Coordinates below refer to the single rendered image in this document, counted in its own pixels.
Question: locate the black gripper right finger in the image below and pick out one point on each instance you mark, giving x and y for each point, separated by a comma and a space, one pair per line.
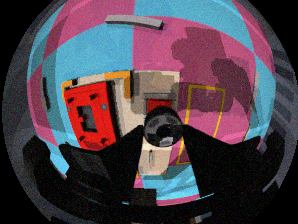
211, 159

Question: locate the yellow rectangular outline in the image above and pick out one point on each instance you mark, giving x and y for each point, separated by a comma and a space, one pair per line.
188, 111

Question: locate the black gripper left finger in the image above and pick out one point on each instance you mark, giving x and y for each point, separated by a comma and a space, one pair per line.
117, 163

